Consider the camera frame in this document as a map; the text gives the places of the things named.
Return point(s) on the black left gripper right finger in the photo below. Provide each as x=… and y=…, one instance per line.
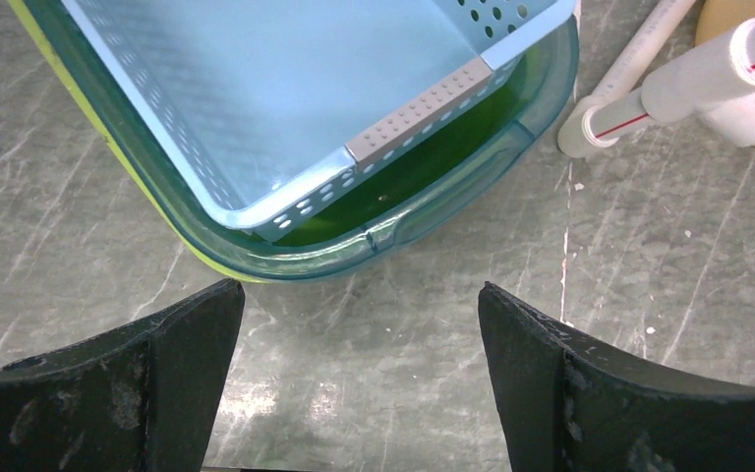
x=568, y=401

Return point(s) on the teal perforated plastic basket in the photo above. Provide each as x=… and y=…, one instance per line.
x=272, y=111

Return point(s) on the white PVC pipe frame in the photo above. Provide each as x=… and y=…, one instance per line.
x=630, y=97

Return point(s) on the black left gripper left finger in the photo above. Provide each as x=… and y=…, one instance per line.
x=140, y=397

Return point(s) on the green plastic tray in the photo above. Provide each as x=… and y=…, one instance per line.
x=405, y=201

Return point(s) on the cream yellow outer bucket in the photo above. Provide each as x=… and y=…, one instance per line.
x=728, y=28

